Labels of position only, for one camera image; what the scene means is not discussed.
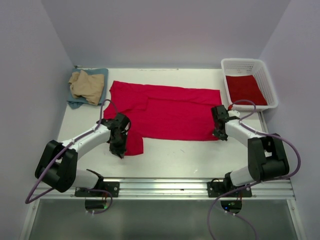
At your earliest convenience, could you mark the bright red t shirt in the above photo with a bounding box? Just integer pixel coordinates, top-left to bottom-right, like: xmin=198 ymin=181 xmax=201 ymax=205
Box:
xmin=103 ymin=81 xmax=222 ymax=156

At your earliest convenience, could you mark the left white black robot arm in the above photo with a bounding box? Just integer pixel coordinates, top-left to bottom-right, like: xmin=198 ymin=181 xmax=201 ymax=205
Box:
xmin=35 ymin=113 xmax=131 ymax=197

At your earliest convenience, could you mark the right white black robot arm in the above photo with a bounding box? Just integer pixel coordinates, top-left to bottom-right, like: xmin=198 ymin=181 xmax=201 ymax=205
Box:
xmin=208 ymin=105 xmax=290 ymax=197

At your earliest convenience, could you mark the dark red folded shirt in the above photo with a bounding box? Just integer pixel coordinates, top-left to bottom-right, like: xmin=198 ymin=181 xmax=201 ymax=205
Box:
xmin=226 ymin=75 xmax=268 ymax=106

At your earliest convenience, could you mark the white plastic basket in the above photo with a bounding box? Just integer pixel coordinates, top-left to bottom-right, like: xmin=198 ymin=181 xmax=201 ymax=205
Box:
xmin=220 ymin=58 xmax=279 ymax=112

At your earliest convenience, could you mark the beige crumpled shirt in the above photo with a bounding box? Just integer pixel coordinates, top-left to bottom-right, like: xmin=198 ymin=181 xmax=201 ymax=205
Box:
xmin=68 ymin=70 xmax=105 ymax=106

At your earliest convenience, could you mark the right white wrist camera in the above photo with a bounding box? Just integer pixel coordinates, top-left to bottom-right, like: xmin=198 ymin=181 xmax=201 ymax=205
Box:
xmin=227 ymin=105 xmax=241 ymax=119

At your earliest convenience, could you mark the aluminium mounting rail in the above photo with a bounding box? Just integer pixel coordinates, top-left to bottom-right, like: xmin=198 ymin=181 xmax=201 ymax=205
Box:
xmin=32 ymin=177 xmax=293 ymax=200

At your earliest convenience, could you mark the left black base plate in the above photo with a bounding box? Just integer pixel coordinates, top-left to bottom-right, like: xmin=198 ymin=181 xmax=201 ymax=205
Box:
xmin=74 ymin=181 xmax=120 ymax=198

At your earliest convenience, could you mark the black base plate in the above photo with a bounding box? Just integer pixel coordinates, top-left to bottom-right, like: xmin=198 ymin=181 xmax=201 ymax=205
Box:
xmin=206 ymin=181 xmax=253 ymax=198
xmin=74 ymin=181 xmax=120 ymax=198

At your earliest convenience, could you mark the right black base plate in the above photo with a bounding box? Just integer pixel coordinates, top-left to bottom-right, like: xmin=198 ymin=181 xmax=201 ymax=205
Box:
xmin=206 ymin=181 xmax=253 ymax=198

